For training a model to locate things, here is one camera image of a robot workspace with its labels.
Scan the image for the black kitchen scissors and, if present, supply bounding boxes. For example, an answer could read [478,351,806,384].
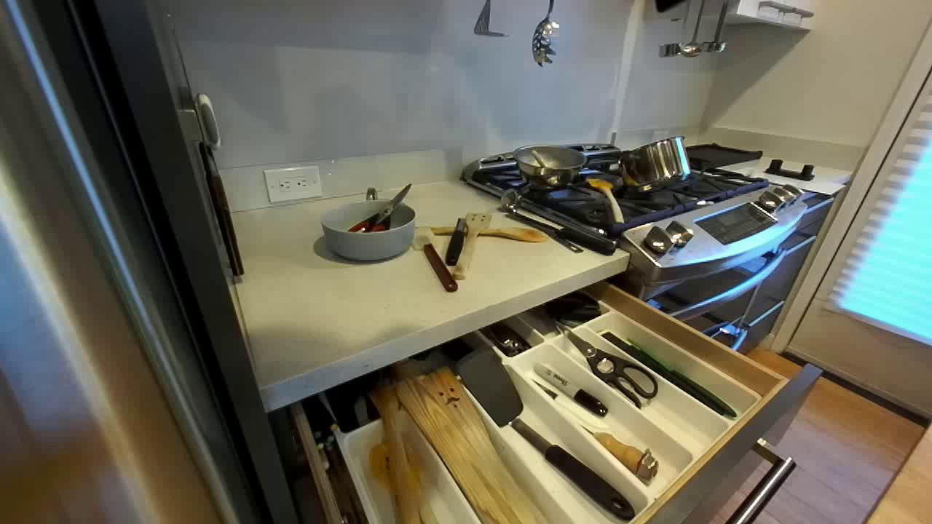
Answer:
[567,333,659,409]

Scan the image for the white wall outlet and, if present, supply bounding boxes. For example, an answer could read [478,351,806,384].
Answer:
[264,167,324,205]

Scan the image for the stainless steel gas stove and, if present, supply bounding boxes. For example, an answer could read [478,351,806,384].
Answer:
[459,142,842,351]

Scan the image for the black spatula with handle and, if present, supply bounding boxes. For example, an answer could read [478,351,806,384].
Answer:
[455,351,635,521]

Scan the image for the small black handled tool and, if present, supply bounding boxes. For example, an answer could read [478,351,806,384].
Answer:
[532,364,609,418]

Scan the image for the steel saucepan yellow handle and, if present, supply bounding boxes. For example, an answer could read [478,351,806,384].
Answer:
[586,138,689,224]

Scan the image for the open wooden kitchen drawer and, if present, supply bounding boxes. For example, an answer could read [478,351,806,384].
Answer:
[249,282,817,524]

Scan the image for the red handled knife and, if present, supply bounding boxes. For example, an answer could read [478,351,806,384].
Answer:
[423,243,456,292]

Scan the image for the small steel frying pan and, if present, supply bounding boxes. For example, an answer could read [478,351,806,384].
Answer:
[516,145,583,186]

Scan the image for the hanging ladles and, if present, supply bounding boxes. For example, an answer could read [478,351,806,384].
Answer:
[660,0,731,59]

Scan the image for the dark green sheathed knife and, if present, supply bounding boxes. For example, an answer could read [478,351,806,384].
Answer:
[602,333,736,419]

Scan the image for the black cast iron griddle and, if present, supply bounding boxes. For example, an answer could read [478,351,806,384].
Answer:
[688,142,760,169]

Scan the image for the black handled knife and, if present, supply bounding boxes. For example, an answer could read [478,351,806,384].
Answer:
[444,220,468,265]

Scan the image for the white cutlery organizer tray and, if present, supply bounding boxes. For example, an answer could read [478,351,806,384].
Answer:
[337,298,784,524]

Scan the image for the wooden spatulas bundle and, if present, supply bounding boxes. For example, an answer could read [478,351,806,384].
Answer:
[369,368,545,524]

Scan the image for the wooden spoon on counter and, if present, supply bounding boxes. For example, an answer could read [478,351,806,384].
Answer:
[428,227,546,246]

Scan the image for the grey bowl with utensils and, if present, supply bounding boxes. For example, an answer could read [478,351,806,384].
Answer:
[321,192,415,262]

